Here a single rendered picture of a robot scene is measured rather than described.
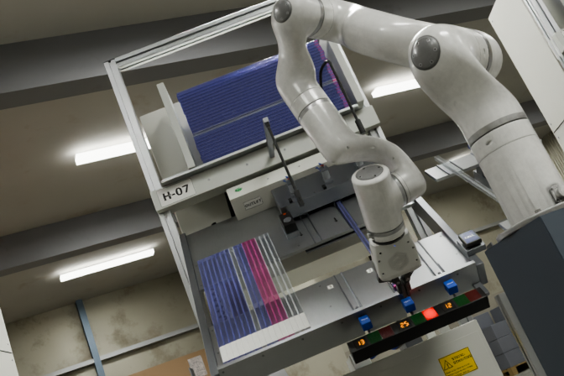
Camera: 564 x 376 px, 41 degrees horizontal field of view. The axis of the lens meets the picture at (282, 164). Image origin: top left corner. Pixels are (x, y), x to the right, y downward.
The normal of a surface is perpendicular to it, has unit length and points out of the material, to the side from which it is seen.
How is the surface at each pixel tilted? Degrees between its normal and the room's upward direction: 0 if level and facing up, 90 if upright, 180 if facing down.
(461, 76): 129
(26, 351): 90
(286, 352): 134
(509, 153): 90
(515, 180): 90
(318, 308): 44
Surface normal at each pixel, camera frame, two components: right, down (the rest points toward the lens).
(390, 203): 0.54, 0.22
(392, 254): 0.21, 0.37
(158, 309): 0.29, -0.44
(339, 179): -0.30, -0.85
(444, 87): -0.41, 0.62
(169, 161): -0.04, -0.33
